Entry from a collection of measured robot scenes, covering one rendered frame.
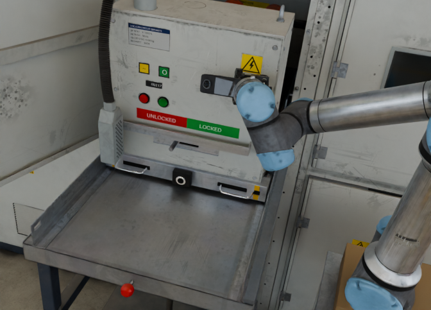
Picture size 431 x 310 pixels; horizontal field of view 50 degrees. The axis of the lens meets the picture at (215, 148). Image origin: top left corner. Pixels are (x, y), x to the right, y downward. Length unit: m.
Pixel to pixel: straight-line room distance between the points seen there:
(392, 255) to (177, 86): 0.73
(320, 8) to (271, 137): 0.63
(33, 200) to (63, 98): 0.76
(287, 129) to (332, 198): 0.77
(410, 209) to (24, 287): 1.86
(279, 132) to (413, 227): 0.31
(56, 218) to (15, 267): 1.12
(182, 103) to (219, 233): 0.39
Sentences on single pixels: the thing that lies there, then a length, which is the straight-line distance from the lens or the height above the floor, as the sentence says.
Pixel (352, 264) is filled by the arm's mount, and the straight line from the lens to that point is 1.35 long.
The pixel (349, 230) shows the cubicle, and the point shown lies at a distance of 1.82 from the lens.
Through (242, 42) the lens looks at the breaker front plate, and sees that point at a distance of 1.24.
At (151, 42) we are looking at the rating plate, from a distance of 1.32.
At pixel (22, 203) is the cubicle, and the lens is 2.29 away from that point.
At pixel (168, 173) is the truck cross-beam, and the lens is 1.50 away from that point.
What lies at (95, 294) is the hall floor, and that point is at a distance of 2.30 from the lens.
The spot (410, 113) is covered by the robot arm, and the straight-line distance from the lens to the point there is 0.96.
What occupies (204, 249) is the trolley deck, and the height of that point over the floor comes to 0.82.
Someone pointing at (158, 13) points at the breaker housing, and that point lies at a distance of 1.32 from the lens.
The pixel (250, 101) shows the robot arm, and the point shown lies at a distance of 0.92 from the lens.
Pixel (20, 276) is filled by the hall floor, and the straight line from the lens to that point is 2.43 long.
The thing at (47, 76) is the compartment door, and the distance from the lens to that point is 1.53.
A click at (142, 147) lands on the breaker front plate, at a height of 0.93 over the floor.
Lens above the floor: 1.69
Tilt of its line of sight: 30 degrees down
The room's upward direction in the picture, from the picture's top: 6 degrees clockwise
